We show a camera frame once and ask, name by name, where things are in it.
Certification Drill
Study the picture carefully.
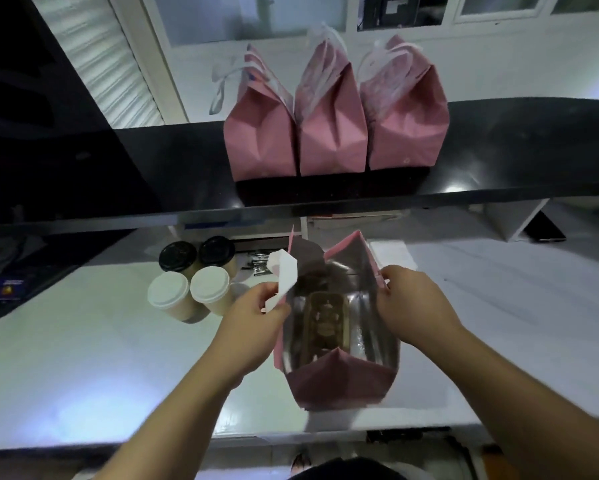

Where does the black glossy counter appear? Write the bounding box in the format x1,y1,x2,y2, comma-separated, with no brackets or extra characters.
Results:
0,97,599,235

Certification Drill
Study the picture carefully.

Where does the white framed glass partition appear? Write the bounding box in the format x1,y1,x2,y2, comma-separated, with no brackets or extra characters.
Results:
139,0,599,48

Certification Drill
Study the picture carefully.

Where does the tall black glossy cabinet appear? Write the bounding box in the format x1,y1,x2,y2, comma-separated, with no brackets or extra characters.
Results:
0,0,163,221

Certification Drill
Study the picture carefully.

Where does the person's black shirt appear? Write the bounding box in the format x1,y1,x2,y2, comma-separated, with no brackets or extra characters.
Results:
289,457,410,480

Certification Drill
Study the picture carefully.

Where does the pink paper bag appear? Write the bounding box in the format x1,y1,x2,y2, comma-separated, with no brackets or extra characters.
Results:
209,43,298,182
261,225,401,411
294,24,369,177
357,34,450,171

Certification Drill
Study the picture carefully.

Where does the cream shutter side frame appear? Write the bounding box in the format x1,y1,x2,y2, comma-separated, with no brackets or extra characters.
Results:
107,0,189,125

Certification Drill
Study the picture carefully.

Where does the black low shelf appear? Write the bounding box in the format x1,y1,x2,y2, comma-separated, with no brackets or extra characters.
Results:
0,229,135,323

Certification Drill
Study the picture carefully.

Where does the black phone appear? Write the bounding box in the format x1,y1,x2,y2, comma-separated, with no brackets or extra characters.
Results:
524,210,567,243

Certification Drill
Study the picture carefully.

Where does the person's left hand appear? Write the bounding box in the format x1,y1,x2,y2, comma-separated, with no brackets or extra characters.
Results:
211,282,293,381

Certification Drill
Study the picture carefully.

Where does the stack of white napkins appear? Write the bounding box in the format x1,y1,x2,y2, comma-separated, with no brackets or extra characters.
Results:
369,238,419,273

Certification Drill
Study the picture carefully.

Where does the person's left forearm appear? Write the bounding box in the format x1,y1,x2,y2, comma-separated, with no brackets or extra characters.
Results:
94,344,260,480

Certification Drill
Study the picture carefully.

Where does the person's right forearm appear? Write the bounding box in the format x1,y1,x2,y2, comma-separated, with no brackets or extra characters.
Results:
424,324,599,480

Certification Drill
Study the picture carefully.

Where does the person's right hand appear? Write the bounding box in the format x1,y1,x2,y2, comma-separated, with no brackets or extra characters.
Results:
377,264,465,353

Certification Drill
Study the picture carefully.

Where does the cluster of lidded paper cups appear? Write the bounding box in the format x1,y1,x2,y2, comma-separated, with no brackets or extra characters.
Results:
147,236,239,323

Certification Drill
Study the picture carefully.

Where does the white roller shutter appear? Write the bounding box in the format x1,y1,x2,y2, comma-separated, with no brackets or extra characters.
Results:
29,0,165,129

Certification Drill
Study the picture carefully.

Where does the black monitor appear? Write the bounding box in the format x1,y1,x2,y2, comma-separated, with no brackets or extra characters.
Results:
361,0,415,28

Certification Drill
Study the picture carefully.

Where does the pile of straws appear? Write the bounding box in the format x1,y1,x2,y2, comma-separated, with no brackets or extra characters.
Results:
241,249,275,277

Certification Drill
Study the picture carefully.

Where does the dark blue box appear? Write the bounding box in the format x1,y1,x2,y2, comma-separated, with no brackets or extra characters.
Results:
0,277,28,301

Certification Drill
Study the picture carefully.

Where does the white triangular support bracket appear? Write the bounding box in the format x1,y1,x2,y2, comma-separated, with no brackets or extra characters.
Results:
484,198,550,242

